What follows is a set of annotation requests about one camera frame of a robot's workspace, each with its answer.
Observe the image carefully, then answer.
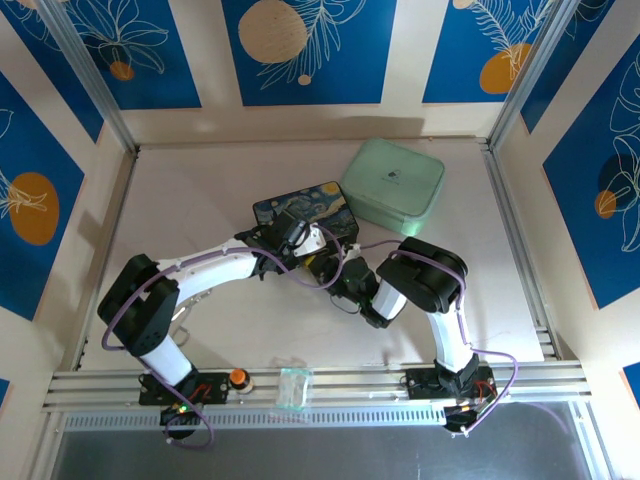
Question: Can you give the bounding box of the starry night print box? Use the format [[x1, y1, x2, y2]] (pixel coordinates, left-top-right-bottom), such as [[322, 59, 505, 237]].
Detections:
[[251, 180, 361, 249]]

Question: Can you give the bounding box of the mint green zip case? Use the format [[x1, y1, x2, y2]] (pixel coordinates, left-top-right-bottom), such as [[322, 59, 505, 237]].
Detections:
[[339, 138, 446, 238]]

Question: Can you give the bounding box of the clear plastic bag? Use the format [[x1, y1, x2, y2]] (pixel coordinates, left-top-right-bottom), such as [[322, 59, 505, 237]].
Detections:
[[269, 355, 315, 412]]

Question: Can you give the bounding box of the orange button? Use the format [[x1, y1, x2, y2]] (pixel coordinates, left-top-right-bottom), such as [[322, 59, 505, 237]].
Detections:
[[228, 368, 255, 396]]

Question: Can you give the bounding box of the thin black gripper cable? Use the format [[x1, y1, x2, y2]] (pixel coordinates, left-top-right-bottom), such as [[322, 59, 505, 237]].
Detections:
[[327, 292, 367, 318]]

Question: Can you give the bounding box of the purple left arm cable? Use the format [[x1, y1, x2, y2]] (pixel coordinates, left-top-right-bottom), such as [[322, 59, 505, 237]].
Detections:
[[101, 222, 346, 354]]

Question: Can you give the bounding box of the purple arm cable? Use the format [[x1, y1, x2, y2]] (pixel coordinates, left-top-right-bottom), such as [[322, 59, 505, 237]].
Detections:
[[349, 239, 519, 435], [101, 222, 346, 354]]

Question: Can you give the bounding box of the aluminium front frame rail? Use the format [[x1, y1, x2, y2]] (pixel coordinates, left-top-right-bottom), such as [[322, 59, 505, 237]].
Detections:
[[42, 365, 587, 412]]

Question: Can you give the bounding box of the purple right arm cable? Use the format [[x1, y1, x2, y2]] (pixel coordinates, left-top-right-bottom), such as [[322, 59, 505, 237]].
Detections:
[[349, 239, 519, 435]]

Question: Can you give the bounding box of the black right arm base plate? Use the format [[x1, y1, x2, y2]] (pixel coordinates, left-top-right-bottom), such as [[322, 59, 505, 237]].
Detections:
[[405, 365, 497, 402]]

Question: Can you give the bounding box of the thin silver wire frame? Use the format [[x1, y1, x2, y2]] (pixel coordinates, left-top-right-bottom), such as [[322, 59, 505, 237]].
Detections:
[[171, 290, 212, 347]]

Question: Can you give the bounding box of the slotted grey cable duct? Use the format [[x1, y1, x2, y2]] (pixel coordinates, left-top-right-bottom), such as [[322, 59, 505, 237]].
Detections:
[[62, 405, 447, 432]]

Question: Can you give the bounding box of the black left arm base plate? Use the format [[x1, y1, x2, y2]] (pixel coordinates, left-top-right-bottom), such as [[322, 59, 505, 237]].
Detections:
[[138, 370, 231, 406]]

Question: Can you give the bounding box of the aluminium right side rail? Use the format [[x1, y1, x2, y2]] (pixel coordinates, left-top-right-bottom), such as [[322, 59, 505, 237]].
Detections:
[[480, 144, 564, 362]]

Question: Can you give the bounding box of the aluminium left side rail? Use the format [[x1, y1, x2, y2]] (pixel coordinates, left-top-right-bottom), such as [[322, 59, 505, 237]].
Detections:
[[72, 149, 141, 372]]

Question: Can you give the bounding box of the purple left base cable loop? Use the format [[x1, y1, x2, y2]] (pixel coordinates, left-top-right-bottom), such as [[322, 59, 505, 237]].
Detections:
[[160, 394, 214, 452]]

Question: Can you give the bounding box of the aluminium left frame post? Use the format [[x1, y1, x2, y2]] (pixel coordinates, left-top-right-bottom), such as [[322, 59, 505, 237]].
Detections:
[[37, 0, 140, 154]]

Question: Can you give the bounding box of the aluminium frame post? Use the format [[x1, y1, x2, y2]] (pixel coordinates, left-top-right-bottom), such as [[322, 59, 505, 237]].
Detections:
[[37, 0, 140, 154], [488, 0, 581, 151]]

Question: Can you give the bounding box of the aluminium right frame post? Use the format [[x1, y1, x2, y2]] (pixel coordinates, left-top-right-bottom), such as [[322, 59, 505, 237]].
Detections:
[[488, 0, 581, 151]]

